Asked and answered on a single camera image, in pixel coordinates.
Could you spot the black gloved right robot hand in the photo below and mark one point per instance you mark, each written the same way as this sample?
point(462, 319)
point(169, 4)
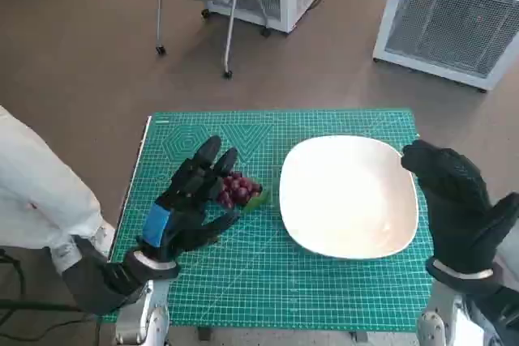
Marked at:
point(458, 208)

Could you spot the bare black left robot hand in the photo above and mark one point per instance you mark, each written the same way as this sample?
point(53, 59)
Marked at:
point(182, 220)

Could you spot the red toy grape bunch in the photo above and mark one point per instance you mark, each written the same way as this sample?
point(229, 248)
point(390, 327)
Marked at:
point(239, 192)

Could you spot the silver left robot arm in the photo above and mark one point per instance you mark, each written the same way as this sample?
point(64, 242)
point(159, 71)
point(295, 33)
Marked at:
point(142, 321)

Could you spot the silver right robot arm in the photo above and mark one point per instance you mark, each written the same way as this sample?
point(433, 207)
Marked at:
point(431, 321)

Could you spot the white square plate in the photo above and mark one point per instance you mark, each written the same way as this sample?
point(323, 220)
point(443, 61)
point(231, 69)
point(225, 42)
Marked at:
point(348, 200)

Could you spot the green cutting mat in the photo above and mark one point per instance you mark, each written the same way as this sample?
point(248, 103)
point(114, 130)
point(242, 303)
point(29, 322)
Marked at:
point(251, 281)

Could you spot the person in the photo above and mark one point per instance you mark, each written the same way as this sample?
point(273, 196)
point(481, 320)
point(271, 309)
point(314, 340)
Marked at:
point(36, 184)

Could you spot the large white mesh cabinet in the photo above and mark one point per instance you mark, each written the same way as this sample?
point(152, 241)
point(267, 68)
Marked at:
point(446, 26)

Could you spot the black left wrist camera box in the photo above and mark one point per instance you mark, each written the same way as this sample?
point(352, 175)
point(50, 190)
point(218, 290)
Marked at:
point(101, 281)

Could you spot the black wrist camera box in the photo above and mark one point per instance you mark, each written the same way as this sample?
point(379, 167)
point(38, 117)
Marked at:
point(101, 281)
point(498, 313)

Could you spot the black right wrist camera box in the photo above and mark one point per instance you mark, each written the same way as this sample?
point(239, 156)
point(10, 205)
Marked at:
point(498, 313)

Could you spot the grey table bracket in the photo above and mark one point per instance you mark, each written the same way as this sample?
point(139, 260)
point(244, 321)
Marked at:
point(359, 337)
point(204, 334)

